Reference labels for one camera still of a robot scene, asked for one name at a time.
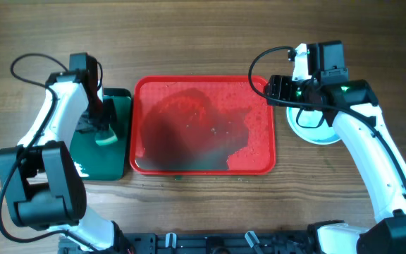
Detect green yellow sponge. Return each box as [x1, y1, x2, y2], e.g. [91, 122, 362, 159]
[94, 127, 118, 146]

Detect white plate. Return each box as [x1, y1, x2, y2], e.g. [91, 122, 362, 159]
[286, 107, 340, 145]

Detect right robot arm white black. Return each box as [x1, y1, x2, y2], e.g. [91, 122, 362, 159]
[264, 75, 406, 253]

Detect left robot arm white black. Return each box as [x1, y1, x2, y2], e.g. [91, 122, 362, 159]
[0, 69, 130, 253]

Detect dark green tray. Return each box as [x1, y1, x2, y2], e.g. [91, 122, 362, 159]
[70, 88, 133, 181]

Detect red plastic tray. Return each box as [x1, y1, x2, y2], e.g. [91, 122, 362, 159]
[130, 75, 276, 176]

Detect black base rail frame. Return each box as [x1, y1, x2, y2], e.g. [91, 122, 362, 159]
[58, 229, 316, 254]

